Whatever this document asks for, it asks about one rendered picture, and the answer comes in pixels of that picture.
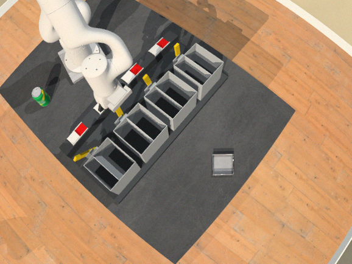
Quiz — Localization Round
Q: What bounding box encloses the green drink can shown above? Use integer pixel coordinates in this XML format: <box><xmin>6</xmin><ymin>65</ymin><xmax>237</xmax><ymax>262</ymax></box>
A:
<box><xmin>32</xmin><ymin>87</ymin><xmax>51</xmax><ymax>106</ymax></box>

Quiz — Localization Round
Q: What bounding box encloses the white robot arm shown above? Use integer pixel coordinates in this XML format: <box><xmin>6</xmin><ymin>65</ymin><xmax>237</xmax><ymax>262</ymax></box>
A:
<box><xmin>37</xmin><ymin>0</ymin><xmax>133</xmax><ymax>112</ymax></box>

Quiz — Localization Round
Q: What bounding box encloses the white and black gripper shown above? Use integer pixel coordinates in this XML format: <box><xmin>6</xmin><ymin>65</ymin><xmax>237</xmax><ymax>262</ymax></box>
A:
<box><xmin>94</xmin><ymin>79</ymin><xmax>125</xmax><ymax>112</ymax></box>

